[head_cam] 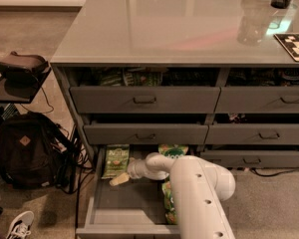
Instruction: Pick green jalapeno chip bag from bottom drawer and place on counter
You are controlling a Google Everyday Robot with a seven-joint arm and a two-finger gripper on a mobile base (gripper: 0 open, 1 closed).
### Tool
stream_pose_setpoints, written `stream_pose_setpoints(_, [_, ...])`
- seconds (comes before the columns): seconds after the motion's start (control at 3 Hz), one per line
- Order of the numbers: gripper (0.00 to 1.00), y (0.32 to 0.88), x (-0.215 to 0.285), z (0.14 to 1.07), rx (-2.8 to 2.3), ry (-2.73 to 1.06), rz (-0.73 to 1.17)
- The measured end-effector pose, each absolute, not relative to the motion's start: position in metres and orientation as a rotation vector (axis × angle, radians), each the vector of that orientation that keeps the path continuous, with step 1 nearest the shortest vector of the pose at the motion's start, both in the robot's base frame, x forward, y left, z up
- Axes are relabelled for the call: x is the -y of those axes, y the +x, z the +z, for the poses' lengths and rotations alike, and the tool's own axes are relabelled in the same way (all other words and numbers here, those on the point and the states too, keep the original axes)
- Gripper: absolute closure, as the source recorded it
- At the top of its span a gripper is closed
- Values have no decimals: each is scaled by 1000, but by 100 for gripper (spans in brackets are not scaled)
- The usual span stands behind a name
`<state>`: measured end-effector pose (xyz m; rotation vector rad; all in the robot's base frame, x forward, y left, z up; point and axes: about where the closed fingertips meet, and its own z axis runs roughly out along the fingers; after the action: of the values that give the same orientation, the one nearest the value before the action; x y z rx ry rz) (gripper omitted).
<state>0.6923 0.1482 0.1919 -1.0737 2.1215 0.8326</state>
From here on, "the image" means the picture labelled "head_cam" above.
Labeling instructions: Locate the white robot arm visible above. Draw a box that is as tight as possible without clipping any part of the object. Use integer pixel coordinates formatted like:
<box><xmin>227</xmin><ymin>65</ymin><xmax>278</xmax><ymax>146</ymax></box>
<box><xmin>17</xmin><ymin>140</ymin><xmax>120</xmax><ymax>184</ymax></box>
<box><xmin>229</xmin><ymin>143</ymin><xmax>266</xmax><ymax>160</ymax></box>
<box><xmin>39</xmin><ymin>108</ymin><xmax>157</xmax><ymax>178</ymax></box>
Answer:
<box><xmin>110</xmin><ymin>152</ymin><xmax>235</xmax><ymax>239</ymax></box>

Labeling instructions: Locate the white grey sneaker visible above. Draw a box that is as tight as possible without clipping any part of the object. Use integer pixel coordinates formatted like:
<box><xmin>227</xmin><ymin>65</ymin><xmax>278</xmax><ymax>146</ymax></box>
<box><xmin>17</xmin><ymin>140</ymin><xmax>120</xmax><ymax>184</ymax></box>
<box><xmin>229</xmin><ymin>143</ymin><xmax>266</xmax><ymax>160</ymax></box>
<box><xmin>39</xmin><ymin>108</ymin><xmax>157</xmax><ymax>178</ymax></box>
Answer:
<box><xmin>6</xmin><ymin>211</ymin><xmax>34</xmax><ymax>239</ymax></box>

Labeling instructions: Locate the middle right grey drawer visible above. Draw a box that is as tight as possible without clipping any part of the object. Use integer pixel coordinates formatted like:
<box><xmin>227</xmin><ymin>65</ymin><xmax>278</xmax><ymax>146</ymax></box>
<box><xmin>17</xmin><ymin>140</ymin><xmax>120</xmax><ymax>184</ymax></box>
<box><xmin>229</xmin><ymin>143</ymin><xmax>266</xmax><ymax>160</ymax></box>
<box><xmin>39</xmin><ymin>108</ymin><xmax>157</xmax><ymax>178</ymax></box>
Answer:
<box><xmin>205</xmin><ymin>123</ymin><xmax>299</xmax><ymax>145</ymax></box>

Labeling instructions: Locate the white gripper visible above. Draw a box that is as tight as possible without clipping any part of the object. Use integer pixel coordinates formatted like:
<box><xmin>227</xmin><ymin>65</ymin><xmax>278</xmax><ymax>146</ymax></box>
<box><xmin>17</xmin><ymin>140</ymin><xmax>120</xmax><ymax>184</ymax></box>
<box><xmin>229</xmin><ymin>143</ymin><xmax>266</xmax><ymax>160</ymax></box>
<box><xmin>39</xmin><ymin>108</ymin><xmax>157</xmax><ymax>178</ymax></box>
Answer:
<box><xmin>110</xmin><ymin>158</ymin><xmax>150</xmax><ymax>186</ymax></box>

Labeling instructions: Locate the bottom right grey drawer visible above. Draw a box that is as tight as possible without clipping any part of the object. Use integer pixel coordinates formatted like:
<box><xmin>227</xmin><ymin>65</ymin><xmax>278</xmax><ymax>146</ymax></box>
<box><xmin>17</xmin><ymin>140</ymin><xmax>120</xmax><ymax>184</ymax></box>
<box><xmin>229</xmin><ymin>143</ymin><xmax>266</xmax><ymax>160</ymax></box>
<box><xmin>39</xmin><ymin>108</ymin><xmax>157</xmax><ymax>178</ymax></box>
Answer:
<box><xmin>200</xmin><ymin>150</ymin><xmax>299</xmax><ymax>168</ymax></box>

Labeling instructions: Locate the green dang bag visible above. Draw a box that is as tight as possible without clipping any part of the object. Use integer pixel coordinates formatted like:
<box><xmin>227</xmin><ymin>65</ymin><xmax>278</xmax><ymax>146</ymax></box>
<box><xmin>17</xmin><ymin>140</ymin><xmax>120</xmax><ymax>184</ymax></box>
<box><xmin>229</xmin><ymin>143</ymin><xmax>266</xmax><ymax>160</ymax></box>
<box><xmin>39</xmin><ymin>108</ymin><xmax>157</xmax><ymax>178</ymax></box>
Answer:
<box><xmin>158</xmin><ymin>144</ymin><xmax>188</xmax><ymax>158</ymax></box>
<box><xmin>161</xmin><ymin>181</ymin><xmax>177</xmax><ymax>225</ymax></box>

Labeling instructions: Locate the grey drawer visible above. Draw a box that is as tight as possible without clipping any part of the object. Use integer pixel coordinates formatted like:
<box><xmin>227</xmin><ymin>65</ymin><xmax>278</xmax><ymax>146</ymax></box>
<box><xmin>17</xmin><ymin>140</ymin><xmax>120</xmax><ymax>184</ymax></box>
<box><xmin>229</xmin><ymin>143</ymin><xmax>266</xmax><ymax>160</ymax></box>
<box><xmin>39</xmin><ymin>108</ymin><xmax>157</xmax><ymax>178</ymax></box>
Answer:
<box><xmin>205</xmin><ymin>123</ymin><xmax>299</xmax><ymax>145</ymax></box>
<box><xmin>215</xmin><ymin>87</ymin><xmax>299</xmax><ymax>114</ymax></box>
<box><xmin>83</xmin><ymin>123</ymin><xmax>208</xmax><ymax>144</ymax></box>
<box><xmin>70</xmin><ymin>86</ymin><xmax>220</xmax><ymax>114</ymax></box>
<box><xmin>200</xmin><ymin>150</ymin><xmax>299</xmax><ymax>168</ymax></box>

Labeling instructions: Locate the top left grey drawer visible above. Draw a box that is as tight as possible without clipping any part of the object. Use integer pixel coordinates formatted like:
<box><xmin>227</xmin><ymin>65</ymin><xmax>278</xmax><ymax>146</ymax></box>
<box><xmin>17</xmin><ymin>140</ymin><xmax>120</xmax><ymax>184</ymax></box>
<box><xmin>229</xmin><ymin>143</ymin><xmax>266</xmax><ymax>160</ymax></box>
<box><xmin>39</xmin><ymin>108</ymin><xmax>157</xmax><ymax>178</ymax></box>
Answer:
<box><xmin>70</xmin><ymin>86</ymin><xmax>220</xmax><ymax>114</ymax></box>

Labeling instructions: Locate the open bottom left drawer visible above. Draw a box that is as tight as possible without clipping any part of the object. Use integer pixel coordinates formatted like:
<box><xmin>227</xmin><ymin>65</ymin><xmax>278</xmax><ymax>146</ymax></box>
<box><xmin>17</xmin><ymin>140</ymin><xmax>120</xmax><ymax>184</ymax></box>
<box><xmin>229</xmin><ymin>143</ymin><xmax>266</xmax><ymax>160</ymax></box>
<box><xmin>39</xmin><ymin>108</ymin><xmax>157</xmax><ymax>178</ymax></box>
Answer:
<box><xmin>76</xmin><ymin>147</ymin><xmax>181</xmax><ymax>239</ymax></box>

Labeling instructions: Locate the green snack bags top drawer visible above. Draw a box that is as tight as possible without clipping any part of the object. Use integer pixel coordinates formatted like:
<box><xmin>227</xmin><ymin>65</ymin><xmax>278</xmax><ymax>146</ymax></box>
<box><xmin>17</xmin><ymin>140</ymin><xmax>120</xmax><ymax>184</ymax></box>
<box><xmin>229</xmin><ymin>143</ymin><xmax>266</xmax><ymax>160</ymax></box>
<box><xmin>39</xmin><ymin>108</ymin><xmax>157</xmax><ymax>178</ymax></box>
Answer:
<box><xmin>94</xmin><ymin>68</ymin><xmax>162</xmax><ymax>87</ymax></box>

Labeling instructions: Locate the green jalapeno chip bag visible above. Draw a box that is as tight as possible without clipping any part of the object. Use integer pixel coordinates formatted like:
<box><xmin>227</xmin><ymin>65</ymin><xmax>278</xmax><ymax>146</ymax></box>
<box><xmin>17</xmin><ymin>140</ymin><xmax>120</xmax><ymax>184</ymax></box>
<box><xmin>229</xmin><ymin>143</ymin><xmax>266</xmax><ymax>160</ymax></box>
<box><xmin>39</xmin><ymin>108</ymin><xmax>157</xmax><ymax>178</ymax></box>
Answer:
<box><xmin>102</xmin><ymin>144</ymin><xmax>130</xmax><ymax>179</ymax></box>

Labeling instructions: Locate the top right grey drawer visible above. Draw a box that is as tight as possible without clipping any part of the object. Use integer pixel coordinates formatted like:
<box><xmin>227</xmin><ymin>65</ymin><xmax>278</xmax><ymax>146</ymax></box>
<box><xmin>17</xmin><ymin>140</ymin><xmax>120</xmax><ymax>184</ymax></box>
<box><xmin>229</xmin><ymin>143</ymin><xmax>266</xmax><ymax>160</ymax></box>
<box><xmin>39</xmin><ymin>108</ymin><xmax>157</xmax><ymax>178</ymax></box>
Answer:
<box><xmin>215</xmin><ymin>87</ymin><xmax>299</xmax><ymax>114</ymax></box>

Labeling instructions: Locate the black cables bundle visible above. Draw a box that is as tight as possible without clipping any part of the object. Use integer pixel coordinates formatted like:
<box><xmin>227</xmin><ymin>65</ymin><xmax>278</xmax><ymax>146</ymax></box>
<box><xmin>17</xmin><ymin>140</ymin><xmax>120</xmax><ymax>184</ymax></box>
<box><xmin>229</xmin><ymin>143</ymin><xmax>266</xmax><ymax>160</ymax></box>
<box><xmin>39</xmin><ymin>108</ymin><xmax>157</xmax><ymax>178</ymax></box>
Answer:
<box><xmin>54</xmin><ymin>122</ymin><xmax>95</xmax><ymax>231</ymax></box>

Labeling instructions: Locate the back green dang bag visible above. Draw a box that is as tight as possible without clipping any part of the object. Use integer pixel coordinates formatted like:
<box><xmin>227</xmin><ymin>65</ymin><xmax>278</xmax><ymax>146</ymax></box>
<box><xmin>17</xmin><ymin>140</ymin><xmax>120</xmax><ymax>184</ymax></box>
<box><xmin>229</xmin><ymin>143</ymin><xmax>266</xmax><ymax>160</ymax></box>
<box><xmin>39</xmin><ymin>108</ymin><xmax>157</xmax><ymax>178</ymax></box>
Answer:
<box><xmin>158</xmin><ymin>144</ymin><xmax>188</xmax><ymax>158</ymax></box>

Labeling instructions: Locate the black white marker tag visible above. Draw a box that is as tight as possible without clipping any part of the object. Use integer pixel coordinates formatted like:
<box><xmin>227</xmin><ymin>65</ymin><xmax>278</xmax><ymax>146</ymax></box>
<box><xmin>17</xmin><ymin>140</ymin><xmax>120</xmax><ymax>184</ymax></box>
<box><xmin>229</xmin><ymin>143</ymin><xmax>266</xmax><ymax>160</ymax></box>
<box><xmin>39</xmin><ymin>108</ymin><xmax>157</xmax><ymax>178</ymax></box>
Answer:
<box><xmin>274</xmin><ymin>33</ymin><xmax>299</xmax><ymax>62</ymax></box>

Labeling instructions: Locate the middle left grey drawer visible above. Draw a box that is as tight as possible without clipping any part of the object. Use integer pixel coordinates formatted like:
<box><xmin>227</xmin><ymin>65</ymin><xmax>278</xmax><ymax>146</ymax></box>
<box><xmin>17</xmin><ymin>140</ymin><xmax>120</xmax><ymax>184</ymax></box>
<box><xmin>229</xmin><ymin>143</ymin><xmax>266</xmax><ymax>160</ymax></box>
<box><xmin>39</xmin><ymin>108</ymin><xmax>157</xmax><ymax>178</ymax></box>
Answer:
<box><xmin>83</xmin><ymin>123</ymin><xmax>208</xmax><ymax>144</ymax></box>

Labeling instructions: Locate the grey drawer cabinet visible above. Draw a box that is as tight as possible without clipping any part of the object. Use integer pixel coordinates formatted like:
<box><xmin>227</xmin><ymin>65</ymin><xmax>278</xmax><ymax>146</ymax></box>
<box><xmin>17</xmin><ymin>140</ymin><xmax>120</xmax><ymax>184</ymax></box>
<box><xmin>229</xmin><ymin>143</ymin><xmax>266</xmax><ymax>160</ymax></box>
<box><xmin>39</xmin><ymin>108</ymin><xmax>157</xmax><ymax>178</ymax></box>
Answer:
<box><xmin>52</xmin><ymin>0</ymin><xmax>299</xmax><ymax>239</ymax></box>

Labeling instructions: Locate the black backpack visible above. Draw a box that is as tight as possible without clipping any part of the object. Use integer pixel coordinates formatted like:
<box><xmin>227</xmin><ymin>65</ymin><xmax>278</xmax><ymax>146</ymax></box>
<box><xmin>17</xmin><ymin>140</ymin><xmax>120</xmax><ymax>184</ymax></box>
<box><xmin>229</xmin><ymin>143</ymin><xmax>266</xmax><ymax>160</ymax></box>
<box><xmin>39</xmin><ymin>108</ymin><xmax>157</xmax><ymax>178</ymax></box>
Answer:
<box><xmin>0</xmin><ymin>112</ymin><xmax>73</xmax><ymax>189</ymax></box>

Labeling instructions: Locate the front green dang bag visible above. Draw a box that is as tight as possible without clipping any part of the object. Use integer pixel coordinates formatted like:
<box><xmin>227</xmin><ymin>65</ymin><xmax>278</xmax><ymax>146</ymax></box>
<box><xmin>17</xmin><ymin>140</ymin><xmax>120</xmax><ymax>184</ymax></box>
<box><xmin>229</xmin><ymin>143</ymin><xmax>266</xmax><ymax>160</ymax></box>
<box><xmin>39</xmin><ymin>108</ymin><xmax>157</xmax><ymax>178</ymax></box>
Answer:
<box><xmin>161</xmin><ymin>181</ymin><xmax>177</xmax><ymax>225</ymax></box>

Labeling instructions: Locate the dark brown bag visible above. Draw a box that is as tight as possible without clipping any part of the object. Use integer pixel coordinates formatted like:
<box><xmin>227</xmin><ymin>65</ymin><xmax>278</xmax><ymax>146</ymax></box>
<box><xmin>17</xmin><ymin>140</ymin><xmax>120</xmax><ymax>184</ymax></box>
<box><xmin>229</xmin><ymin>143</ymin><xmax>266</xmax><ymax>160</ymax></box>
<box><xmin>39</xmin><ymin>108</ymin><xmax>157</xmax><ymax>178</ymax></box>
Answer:
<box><xmin>0</xmin><ymin>51</ymin><xmax>49</xmax><ymax>85</ymax></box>

